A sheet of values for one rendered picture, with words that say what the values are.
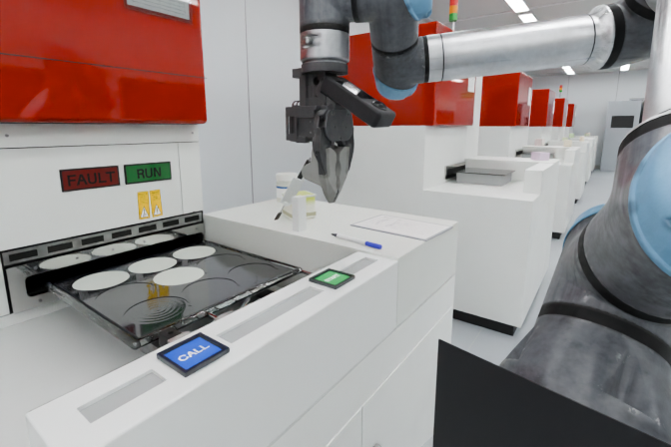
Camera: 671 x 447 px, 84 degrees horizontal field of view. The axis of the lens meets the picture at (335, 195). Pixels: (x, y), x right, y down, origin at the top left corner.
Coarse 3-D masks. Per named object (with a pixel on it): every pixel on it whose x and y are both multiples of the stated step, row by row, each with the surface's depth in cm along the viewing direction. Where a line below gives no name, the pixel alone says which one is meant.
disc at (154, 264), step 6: (150, 258) 90; (156, 258) 90; (162, 258) 90; (168, 258) 90; (132, 264) 86; (138, 264) 86; (144, 264) 86; (150, 264) 86; (156, 264) 86; (162, 264) 86; (168, 264) 86; (174, 264) 86; (132, 270) 83; (138, 270) 83; (144, 270) 83; (150, 270) 83; (156, 270) 83
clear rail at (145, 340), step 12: (288, 276) 80; (252, 288) 73; (264, 288) 74; (228, 300) 68; (240, 300) 70; (204, 312) 64; (180, 324) 60; (144, 336) 56; (156, 336) 57; (132, 348) 54
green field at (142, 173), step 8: (128, 168) 90; (136, 168) 91; (144, 168) 93; (152, 168) 94; (160, 168) 96; (168, 168) 98; (128, 176) 90; (136, 176) 91; (144, 176) 93; (152, 176) 94; (160, 176) 96; (168, 176) 98
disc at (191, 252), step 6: (192, 246) 99; (198, 246) 99; (204, 246) 99; (174, 252) 94; (180, 252) 94; (186, 252) 94; (192, 252) 94; (198, 252) 94; (204, 252) 94; (210, 252) 94; (186, 258) 90; (192, 258) 90
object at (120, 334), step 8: (48, 288) 74; (56, 288) 73; (64, 296) 70; (72, 296) 70; (72, 304) 67; (80, 304) 66; (80, 312) 65; (88, 312) 63; (96, 312) 63; (96, 320) 61; (104, 320) 61; (104, 328) 60; (112, 328) 58; (120, 328) 58; (120, 336) 57; (128, 336) 56; (128, 344) 55; (136, 344) 55
